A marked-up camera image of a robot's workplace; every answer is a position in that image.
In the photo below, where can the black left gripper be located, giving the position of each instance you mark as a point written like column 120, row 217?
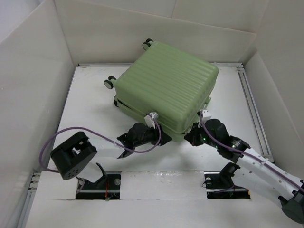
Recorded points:
column 155, row 133

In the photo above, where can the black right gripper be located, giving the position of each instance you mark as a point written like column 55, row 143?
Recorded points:
column 191, row 136

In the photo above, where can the green suitcase blue lining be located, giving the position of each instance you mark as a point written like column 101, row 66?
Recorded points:
column 168, row 81

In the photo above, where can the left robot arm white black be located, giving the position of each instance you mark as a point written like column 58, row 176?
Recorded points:
column 74, row 154

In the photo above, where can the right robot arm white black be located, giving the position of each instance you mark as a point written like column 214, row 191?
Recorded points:
column 250, row 170

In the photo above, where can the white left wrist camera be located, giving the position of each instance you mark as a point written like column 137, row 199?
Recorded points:
column 151, row 120

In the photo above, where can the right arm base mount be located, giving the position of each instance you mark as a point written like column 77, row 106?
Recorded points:
column 219, row 184

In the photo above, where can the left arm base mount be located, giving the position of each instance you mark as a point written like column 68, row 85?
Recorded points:
column 107, row 187

